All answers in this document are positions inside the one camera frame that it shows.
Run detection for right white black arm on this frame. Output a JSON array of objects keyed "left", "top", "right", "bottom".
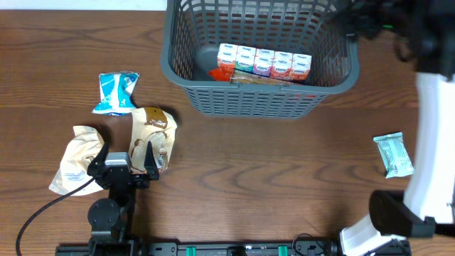
[{"left": 333, "top": 0, "right": 454, "bottom": 255}]

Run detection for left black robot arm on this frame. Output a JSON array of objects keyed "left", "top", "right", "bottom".
[{"left": 87, "top": 142, "right": 159, "bottom": 256}]

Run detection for mint green wipes pack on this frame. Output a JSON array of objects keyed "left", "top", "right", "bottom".
[{"left": 373, "top": 132, "right": 414, "bottom": 178}]

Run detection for brown beige snack pouch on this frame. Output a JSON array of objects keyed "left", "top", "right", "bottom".
[{"left": 129, "top": 107, "right": 177, "bottom": 174}]

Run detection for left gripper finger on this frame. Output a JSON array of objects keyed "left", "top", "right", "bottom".
[
  {"left": 89, "top": 143, "right": 109, "bottom": 169},
  {"left": 144, "top": 142, "right": 159, "bottom": 179}
]

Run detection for orange long biscuit pack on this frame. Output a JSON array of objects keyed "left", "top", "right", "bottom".
[{"left": 208, "top": 67, "right": 320, "bottom": 99}]

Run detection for left black cable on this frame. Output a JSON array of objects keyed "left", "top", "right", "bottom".
[{"left": 15, "top": 176, "right": 97, "bottom": 256}]

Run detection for cream crumpled snack pouch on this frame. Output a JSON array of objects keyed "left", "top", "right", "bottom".
[{"left": 48, "top": 126, "right": 104, "bottom": 195}]

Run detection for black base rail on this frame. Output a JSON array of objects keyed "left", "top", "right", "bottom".
[{"left": 55, "top": 239, "right": 345, "bottom": 256}]

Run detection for blue white snack packet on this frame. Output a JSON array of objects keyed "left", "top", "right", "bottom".
[{"left": 92, "top": 71, "right": 140, "bottom": 116}]

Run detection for multipack tissue packets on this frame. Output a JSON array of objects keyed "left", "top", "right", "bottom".
[{"left": 217, "top": 43, "right": 312, "bottom": 82}]

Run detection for grey plastic basket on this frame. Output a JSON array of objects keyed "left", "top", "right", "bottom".
[{"left": 161, "top": 0, "right": 360, "bottom": 119}]

